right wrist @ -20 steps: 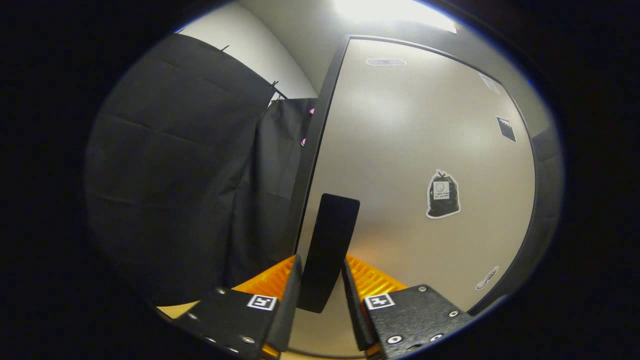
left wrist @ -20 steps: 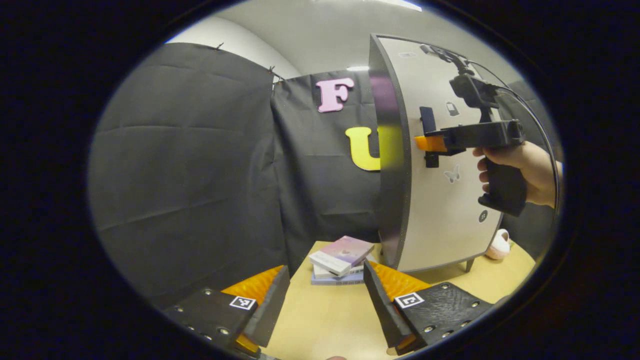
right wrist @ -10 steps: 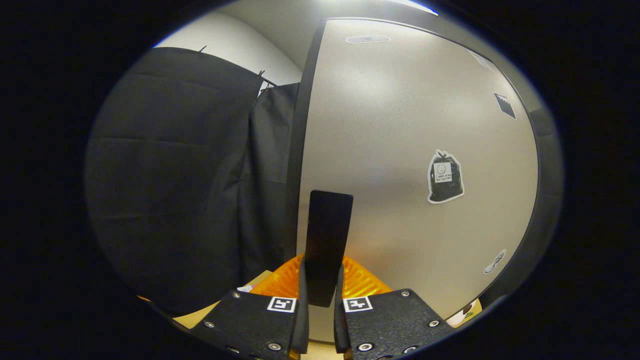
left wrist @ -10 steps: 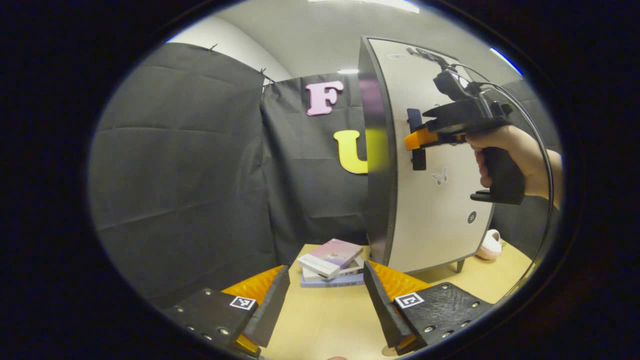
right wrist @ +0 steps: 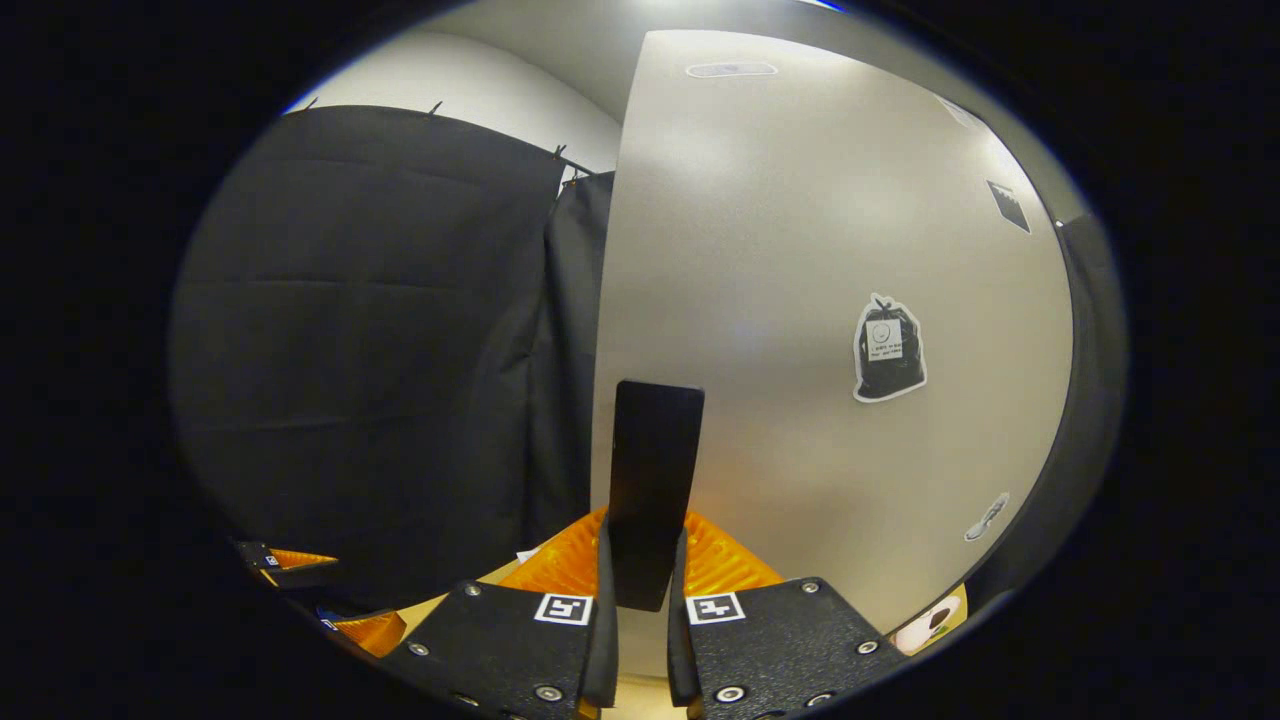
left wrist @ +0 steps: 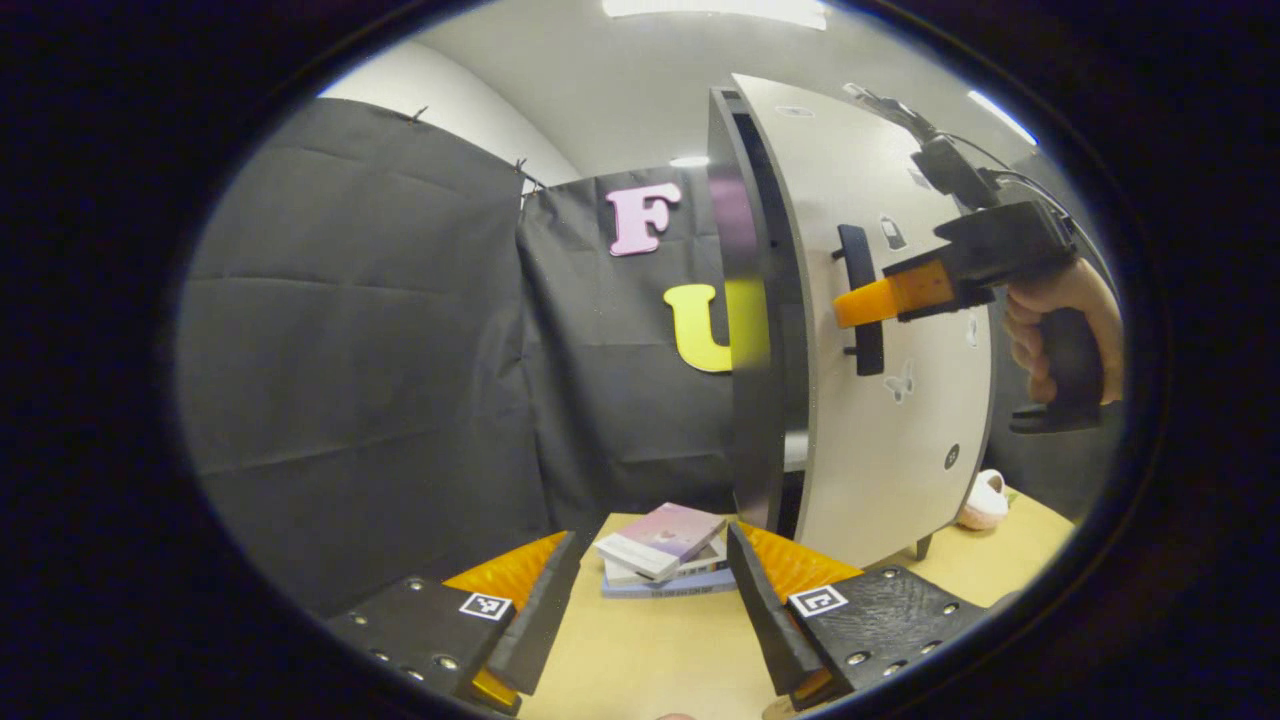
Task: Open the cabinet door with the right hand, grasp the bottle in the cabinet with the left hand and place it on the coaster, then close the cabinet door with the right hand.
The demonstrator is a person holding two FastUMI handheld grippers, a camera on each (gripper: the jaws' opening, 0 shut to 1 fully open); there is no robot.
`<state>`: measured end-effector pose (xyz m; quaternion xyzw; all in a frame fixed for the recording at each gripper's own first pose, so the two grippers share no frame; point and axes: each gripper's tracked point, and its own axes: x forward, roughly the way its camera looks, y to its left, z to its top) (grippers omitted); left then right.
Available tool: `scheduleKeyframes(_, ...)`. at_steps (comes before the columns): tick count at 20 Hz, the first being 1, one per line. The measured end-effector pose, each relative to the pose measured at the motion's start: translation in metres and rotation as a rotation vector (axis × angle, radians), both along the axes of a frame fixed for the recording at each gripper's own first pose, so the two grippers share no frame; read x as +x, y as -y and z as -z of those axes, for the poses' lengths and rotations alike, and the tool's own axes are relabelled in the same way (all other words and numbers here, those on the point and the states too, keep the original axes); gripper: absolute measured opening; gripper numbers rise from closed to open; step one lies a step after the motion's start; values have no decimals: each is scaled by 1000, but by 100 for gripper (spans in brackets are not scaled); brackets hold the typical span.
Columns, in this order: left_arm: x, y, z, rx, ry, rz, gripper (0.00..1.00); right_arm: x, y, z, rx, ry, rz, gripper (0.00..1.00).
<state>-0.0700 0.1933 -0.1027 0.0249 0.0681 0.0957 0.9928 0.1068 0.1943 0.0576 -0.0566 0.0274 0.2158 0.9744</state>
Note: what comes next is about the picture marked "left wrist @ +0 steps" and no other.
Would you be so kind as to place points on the white cover book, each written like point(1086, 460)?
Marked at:
point(700, 563)

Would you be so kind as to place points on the pink white plush toy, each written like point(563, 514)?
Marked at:
point(985, 505)

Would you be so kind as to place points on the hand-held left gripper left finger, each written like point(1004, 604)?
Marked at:
point(545, 610)

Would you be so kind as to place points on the beige cabinet door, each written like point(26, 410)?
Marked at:
point(900, 450)

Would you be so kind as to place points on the pink purple cover book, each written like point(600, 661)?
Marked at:
point(665, 535)

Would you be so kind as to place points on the black backdrop cloth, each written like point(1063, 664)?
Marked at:
point(350, 350)

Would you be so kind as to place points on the grey cabinet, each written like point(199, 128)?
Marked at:
point(745, 400)

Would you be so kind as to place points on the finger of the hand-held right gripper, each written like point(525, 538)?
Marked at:
point(900, 295)

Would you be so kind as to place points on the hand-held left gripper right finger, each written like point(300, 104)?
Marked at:
point(765, 620)

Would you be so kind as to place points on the blue book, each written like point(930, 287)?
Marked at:
point(670, 588)

